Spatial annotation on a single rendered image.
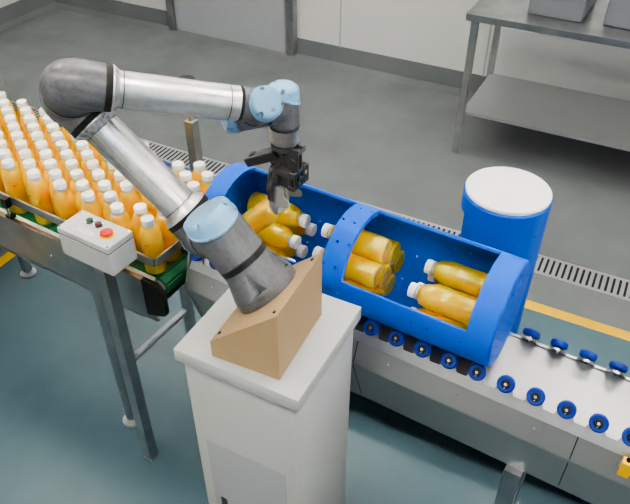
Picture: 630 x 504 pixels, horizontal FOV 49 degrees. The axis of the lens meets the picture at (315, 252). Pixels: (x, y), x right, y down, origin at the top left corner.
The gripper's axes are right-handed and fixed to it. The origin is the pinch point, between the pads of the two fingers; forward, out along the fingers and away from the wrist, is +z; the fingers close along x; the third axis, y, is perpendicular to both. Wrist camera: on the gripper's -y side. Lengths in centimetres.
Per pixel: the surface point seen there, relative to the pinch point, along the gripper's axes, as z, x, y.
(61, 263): 43, -17, -78
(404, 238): 11.6, 19.0, 29.5
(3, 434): 123, -45, -104
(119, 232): 12.6, -20.6, -40.8
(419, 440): 121, 38, 39
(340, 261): 5.0, -6.5, 22.9
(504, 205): 17, 58, 46
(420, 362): 29, -6, 48
